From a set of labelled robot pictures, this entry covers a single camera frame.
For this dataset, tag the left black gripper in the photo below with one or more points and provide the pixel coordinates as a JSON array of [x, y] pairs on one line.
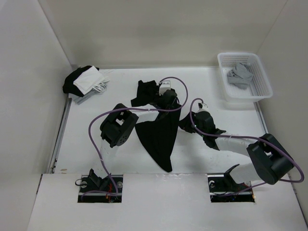
[[171, 107]]

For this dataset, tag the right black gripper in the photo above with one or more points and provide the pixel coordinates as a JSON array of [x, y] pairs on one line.
[[185, 123]]

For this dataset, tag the black tank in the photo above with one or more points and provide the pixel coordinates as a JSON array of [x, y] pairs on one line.
[[157, 137], [69, 86]]

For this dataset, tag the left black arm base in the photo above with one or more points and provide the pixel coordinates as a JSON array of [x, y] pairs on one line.
[[94, 189]]

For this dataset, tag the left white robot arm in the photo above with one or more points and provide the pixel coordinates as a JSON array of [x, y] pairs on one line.
[[118, 126]]

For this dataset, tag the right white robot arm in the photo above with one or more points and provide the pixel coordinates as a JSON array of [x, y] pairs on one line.
[[267, 164]]

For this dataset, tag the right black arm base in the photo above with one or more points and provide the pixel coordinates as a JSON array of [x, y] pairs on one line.
[[223, 189]]

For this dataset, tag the grey tank top in basket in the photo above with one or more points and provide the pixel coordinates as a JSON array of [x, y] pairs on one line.
[[240, 76]]

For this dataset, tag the folded grey tank top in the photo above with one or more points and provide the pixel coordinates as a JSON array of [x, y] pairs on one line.
[[78, 100]]

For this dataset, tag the folded white tank top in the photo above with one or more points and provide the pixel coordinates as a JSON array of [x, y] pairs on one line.
[[91, 79]]

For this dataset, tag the folded black tank top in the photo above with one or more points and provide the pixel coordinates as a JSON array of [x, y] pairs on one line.
[[69, 86]]

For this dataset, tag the white plastic basket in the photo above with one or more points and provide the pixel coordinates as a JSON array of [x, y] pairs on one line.
[[259, 87]]

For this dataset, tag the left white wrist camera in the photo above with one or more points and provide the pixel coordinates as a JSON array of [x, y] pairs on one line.
[[164, 86]]

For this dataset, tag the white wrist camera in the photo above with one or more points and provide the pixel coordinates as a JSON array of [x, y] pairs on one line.
[[164, 86], [202, 107]]

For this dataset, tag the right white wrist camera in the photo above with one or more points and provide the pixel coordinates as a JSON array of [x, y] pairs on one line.
[[202, 107]]

